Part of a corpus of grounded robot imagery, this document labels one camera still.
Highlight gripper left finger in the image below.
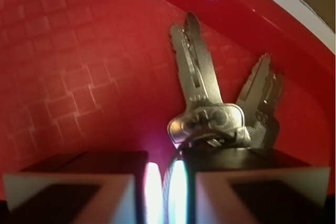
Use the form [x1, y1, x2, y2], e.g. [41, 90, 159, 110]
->
[3, 151, 148, 223]

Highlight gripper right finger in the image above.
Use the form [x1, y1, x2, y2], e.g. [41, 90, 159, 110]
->
[183, 148, 330, 223]

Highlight silver keys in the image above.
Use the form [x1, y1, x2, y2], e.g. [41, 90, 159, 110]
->
[160, 11, 286, 224]

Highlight orange plastic tray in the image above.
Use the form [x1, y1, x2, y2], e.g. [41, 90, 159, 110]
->
[0, 0, 336, 200]

